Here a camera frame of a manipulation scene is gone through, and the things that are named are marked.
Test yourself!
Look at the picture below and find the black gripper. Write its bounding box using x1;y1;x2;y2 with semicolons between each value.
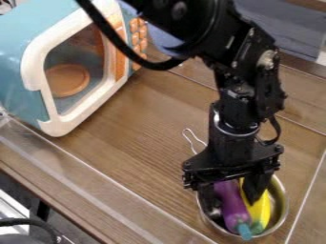
182;105;285;221

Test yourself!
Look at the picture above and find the purple toy eggplant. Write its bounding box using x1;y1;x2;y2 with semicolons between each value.
214;180;253;240

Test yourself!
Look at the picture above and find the silver pot with wire handle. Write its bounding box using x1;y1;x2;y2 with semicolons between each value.
197;175;289;240

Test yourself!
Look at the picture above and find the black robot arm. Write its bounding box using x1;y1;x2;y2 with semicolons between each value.
75;0;286;203

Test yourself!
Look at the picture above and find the yellow toy corn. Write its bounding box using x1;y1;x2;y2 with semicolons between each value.
238;177;273;235

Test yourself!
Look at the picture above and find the orange microwave turntable plate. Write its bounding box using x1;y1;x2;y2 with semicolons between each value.
46;64;91;98

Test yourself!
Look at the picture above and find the blue toy microwave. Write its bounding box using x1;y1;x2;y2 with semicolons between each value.
0;0;140;137

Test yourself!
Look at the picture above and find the black cable bottom left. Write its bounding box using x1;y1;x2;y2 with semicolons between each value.
0;218;59;244

